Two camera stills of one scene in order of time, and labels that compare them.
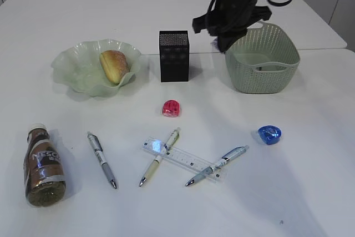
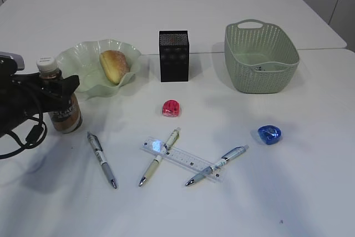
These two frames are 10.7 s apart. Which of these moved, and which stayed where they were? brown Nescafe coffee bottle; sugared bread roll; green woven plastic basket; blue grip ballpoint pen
Moved: brown Nescafe coffee bottle
Stayed: sugared bread roll; green woven plastic basket; blue grip ballpoint pen
